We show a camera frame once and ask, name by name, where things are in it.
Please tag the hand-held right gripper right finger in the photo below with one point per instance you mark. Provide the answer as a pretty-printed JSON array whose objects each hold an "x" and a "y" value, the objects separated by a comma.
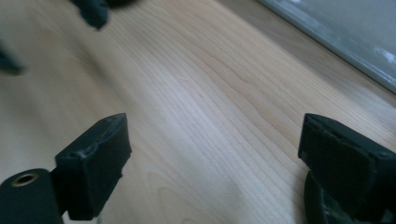
[{"x": 345, "y": 161}]

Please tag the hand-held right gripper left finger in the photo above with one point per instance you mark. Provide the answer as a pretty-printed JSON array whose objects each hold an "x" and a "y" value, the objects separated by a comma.
[{"x": 93, "y": 168}]

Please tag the metal shoe rack grey shelves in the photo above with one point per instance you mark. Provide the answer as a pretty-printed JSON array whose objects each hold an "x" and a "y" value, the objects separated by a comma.
[{"x": 342, "y": 25}]

